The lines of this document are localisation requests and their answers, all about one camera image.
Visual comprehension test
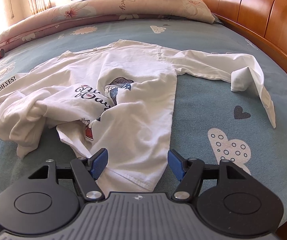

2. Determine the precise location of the white printed long-sleeve shirt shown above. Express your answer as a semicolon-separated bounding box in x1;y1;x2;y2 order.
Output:
0;39;277;193

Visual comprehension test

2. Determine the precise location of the wooden headboard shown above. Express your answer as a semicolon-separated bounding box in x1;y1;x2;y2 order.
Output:
188;0;287;90

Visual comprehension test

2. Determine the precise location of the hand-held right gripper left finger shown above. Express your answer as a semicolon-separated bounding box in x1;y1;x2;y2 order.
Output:
29;148;108;202

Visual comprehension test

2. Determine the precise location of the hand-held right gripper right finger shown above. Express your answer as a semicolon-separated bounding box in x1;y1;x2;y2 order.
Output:
168;149;246;202

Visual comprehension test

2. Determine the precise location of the pink floral quilt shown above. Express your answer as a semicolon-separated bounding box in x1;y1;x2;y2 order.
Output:
0;0;215;55

